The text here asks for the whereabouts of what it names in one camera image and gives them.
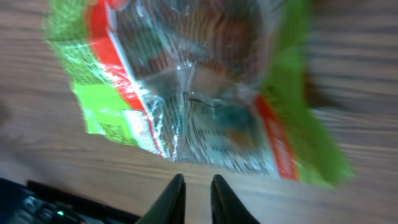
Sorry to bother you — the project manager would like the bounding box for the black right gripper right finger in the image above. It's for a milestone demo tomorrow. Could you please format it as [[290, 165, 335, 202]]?
[[210, 174, 259, 224]]

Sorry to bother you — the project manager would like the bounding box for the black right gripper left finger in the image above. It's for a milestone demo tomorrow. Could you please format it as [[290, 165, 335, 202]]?
[[136, 174, 186, 224]]

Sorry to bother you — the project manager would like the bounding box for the green Haribo candy bag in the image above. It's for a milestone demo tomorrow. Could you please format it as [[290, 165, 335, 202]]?
[[45, 0, 353, 186]]

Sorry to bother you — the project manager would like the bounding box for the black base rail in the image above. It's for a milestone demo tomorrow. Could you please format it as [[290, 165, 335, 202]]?
[[1, 178, 141, 224]]

